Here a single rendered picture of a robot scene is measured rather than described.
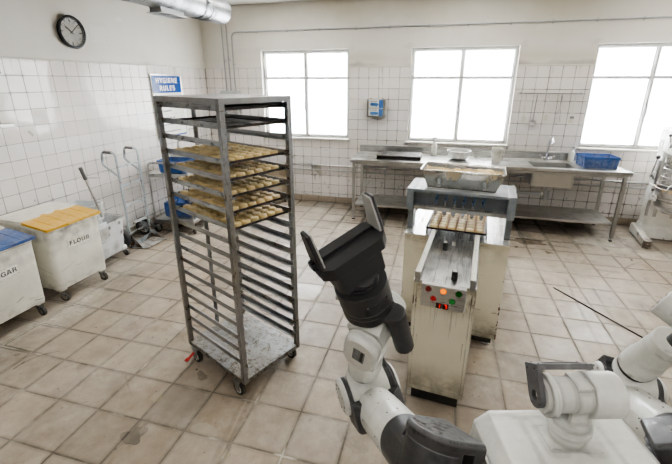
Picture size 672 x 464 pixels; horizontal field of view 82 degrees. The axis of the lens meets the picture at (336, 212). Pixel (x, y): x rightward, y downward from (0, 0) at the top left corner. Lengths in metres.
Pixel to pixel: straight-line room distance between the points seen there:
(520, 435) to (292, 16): 6.07
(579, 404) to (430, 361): 1.86
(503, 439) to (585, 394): 0.14
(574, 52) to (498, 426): 5.64
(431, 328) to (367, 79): 4.32
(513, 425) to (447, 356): 1.74
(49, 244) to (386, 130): 4.36
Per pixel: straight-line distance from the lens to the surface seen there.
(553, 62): 6.07
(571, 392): 0.71
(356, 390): 0.91
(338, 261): 0.56
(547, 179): 5.59
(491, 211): 2.87
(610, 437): 0.82
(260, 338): 2.97
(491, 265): 2.93
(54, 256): 4.16
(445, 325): 2.37
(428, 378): 2.61
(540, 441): 0.76
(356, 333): 0.69
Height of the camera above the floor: 1.89
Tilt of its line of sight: 19 degrees down
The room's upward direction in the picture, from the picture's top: straight up
